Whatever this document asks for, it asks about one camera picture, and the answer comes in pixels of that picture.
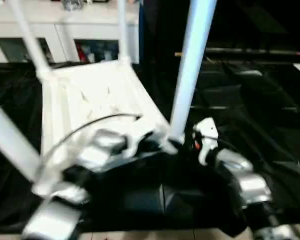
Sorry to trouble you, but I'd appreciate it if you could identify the white plastic table leg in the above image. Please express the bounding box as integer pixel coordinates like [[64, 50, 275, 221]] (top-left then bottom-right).
[[167, 0, 218, 145], [0, 94, 42, 185], [117, 0, 131, 64], [7, 0, 53, 77]]

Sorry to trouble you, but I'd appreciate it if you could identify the grey ornament on cabinet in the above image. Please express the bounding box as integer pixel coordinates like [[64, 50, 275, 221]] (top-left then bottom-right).
[[61, 0, 79, 11]]

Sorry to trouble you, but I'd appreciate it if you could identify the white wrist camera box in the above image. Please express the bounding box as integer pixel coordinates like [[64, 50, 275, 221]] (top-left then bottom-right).
[[191, 116, 219, 166], [123, 129, 147, 159]]

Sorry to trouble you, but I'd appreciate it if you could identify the black long pole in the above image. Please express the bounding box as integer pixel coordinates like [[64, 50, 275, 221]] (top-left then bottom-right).
[[204, 48, 300, 56]]

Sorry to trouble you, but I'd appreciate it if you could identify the black backdrop cloth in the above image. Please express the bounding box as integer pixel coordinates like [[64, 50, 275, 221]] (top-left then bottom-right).
[[139, 0, 300, 63]]

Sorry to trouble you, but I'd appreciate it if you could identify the red packet in cabinet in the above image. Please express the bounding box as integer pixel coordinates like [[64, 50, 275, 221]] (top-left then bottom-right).
[[80, 44, 89, 63]]

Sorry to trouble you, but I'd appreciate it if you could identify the black glossy mat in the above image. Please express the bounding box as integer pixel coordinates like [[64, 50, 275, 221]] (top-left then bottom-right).
[[0, 61, 300, 237]]

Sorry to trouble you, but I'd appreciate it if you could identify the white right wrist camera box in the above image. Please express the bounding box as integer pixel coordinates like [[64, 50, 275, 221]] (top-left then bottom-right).
[[191, 116, 219, 166]]

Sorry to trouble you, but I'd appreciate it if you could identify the white plastic table top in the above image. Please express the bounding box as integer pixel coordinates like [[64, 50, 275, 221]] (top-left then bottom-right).
[[31, 57, 182, 199]]

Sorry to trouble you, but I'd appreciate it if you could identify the white cabinet with glass doors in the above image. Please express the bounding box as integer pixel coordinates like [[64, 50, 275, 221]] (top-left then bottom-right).
[[0, 0, 141, 64]]

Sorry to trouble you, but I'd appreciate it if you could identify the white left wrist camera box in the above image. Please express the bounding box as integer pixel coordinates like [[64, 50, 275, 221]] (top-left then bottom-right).
[[123, 129, 147, 159]]

